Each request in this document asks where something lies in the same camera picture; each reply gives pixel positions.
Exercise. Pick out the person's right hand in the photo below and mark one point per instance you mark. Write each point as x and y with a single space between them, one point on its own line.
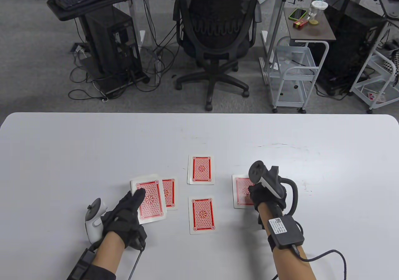
265 199

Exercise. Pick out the person's left hand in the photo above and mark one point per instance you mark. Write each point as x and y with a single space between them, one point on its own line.
123 220

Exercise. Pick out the red-backed playing card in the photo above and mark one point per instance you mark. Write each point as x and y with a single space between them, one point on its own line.
202 214
240 195
201 169
170 195

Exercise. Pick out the deck of red-backed cards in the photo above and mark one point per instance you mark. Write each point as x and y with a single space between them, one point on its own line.
152 205

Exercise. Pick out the person's right forearm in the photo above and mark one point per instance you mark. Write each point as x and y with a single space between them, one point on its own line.
293 267

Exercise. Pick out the person's left forearm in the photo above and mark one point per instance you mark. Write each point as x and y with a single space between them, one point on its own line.
109 252

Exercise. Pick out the black left forearm sensor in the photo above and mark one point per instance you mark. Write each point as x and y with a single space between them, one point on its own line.
82 264

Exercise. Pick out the red white card pack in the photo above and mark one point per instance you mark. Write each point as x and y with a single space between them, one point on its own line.
375 97

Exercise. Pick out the black white right hand controller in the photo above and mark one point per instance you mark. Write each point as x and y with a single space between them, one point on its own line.
256 171

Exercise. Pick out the white left hand controller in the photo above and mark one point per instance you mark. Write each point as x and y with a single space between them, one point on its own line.
93 230

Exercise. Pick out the black wrist sensor box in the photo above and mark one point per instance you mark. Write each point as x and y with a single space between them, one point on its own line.
285 231

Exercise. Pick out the white metal cart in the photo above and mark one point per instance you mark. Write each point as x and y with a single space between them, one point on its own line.
363 97
300 78

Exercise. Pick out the black stand base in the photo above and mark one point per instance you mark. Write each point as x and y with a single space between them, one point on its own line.
124 85

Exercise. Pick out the black mesh office chair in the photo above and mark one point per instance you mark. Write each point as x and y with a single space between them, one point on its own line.
218 58

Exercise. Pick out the brown side table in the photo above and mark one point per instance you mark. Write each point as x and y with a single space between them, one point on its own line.
324 32

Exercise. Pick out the black computer tower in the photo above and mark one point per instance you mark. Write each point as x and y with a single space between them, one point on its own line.
109 40
349 43

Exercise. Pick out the small red box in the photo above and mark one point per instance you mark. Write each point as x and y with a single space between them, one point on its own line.
300 24

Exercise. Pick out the black white checkered board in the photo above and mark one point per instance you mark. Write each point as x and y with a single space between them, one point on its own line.
393 63

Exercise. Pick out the green-edged smartphone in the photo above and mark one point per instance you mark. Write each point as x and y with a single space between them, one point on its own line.
297 13

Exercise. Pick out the clear lidded jar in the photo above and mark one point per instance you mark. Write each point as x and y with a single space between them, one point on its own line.
318 12

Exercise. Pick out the white desk leg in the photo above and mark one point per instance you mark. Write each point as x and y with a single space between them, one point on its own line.
134 21

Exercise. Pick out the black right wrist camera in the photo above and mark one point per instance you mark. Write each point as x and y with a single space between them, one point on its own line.
261 222

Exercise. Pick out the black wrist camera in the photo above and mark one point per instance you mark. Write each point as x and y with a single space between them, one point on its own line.
138 239
261 222

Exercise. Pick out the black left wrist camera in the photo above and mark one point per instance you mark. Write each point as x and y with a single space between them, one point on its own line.
138 239

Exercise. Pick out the aluminium frame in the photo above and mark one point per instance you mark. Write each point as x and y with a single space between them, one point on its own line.
278 21

